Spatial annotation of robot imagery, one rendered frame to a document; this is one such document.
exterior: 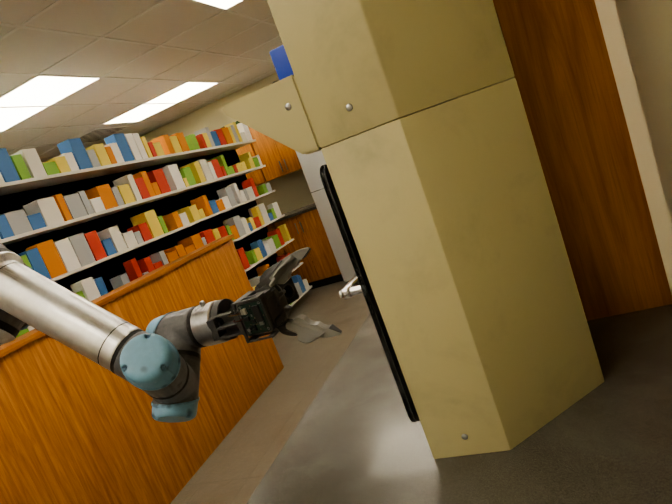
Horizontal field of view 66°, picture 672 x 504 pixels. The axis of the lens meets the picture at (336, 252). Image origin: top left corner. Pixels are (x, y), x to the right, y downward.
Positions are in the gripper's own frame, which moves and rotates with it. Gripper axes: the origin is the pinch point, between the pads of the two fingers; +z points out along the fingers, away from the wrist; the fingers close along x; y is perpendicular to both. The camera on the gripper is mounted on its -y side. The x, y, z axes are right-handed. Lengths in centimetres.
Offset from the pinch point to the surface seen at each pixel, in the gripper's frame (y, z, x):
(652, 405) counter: 4.5, 40.8, -25.9
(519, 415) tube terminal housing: 8.4, 24.3, -22.2
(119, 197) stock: -227, -236, 49
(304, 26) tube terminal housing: 10.9, 14.6, 35.6
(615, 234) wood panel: -26, 45, -10
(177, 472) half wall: -126, -184, -110
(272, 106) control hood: 10.9, 6.8, 28.4
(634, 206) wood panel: -26, 49, -6
